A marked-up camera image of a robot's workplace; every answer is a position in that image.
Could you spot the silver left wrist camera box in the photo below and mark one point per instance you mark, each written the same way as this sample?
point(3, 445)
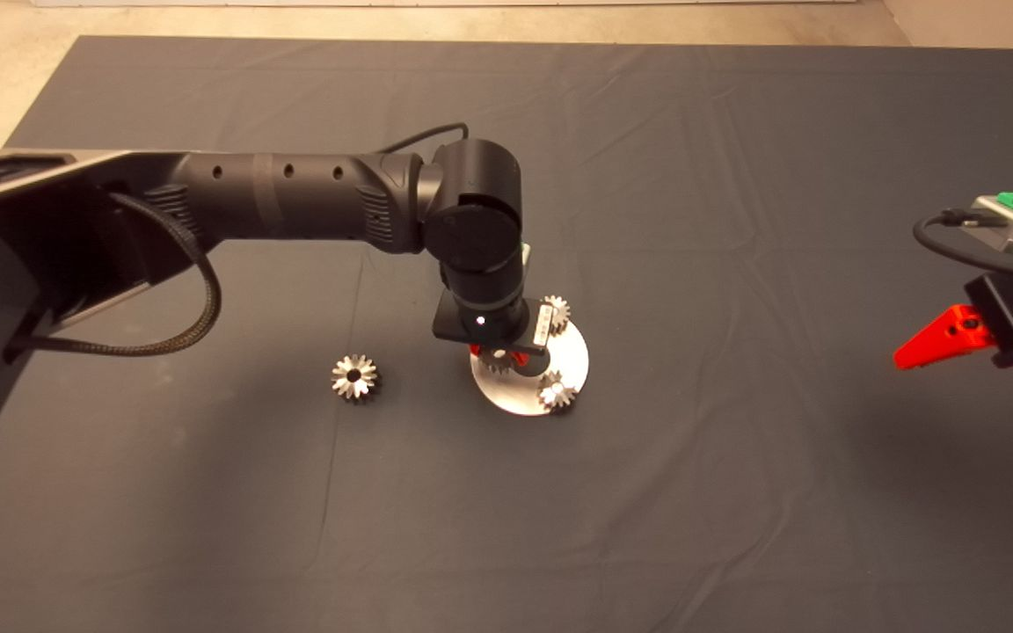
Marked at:
point(525, 264)

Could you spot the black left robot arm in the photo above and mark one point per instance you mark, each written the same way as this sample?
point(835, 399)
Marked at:
point(295, 198)

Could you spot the large steel gear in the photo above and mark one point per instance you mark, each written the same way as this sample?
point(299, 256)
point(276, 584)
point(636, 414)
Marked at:
point(366, 387)

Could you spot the dark grey table cloth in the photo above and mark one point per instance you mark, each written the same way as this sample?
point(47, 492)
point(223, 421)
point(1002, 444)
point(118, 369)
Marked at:
point(647, 527)

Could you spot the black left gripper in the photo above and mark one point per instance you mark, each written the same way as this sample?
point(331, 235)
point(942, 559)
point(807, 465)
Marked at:
point(489, 323)

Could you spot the small steel gear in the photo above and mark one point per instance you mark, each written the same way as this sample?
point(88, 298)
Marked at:
point(562, 314)
point(498, 363)
point(557, 393)

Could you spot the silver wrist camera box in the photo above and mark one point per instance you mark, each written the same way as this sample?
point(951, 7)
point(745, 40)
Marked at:
point(1006, 227)
point(525, 264)

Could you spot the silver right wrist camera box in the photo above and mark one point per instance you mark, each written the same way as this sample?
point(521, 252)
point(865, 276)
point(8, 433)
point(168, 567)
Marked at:
point(1006, 227)

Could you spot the round metal plate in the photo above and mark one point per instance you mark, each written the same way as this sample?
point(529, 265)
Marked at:
point(515, 400)

